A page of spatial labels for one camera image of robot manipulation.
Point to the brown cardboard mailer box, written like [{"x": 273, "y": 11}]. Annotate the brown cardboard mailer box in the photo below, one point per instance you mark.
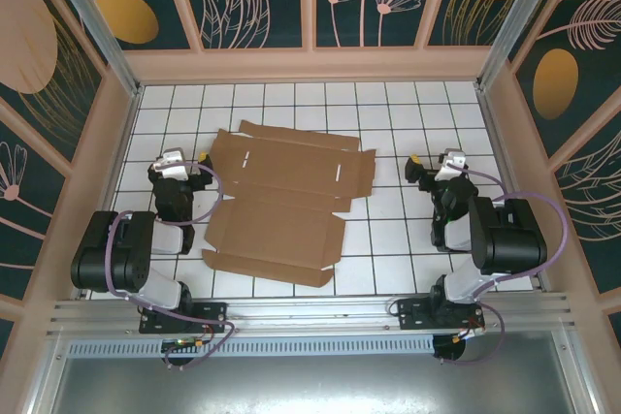
[{"x": 281, "y": 230}]

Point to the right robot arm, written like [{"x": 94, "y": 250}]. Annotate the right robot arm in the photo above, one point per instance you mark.
[{"x": 509, "y": 239}]

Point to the grey metal sheet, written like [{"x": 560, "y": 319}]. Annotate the grey metal sheet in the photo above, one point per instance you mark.
[{"x": 310, "y": 385}]

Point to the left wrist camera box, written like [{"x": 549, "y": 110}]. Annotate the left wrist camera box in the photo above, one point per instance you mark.
[{"x": 170, "y": 164}]

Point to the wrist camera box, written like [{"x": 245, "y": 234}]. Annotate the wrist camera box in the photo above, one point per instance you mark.
[
  {"x": 170, "y": 164},
  {"x": 451, "y": 164}
]

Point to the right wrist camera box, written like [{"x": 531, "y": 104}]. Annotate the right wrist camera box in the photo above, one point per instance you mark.
[{"x": 451, "y": 164}]

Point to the aluminium side rail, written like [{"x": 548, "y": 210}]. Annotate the aluminium side rail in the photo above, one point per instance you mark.
[{"x": 492, "y": 123}]

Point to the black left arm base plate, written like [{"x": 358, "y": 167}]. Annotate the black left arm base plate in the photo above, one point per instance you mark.
[{"x": 208, "y": 314}]

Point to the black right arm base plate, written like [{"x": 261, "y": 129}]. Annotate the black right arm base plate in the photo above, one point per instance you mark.
[{"x": 412, "y": 314}]

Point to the aluminium frame post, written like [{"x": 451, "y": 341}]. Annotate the aluminium frame post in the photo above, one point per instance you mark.
[
  {"x": 514, "y": 16},
  {"x": 92, "y": 16}
]

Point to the aluminium mounting rail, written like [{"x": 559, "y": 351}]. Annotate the aluminium mounting rail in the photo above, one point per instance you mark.
[{"x": 310, "y": 309}]

